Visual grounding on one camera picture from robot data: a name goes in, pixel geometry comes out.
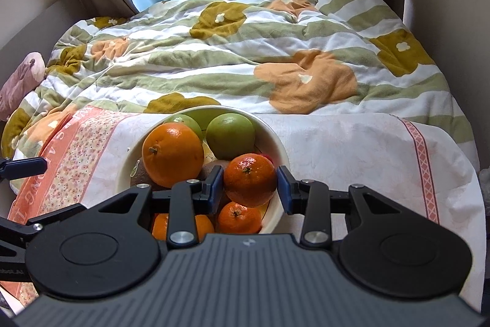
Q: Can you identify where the kiwi with green sticker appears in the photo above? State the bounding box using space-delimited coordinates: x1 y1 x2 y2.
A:
130 158 167 191

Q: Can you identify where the striped floral duvet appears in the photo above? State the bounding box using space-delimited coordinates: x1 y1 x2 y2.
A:
1 0 482 171

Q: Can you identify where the dark orange mandarin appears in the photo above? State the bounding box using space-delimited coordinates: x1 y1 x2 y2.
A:
224 154 277 207

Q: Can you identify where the green apple right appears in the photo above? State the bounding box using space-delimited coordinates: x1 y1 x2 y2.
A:
206 113 256 160

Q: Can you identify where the cream bowl with duck print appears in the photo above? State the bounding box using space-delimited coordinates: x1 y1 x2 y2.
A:
117 106 288 239

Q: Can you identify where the green apple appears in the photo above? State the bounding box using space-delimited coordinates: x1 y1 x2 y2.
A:
206 113 256 160
164 114 203 141

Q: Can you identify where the small mandarin on cloth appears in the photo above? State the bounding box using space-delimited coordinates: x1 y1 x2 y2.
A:
152 213 214 242

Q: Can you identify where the grey bed headboard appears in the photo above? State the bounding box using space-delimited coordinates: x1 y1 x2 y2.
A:
1 0 91 86

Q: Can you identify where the green apple left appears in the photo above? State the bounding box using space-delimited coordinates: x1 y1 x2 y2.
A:
164 114 203 141

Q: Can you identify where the pink plush toy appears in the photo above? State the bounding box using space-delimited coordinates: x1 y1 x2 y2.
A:
0 52 46 121

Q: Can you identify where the small orange mandarin in bowl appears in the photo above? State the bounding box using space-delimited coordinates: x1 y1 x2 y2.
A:
216 202 262 235

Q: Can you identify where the large orange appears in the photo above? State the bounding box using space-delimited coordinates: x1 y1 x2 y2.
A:
141 122 204 188

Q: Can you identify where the brown kiwi right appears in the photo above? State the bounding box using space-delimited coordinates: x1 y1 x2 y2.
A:
199 159 229 180

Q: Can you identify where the red cherry tomato in bowl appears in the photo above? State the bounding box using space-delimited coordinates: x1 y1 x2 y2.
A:
260 153 274 165

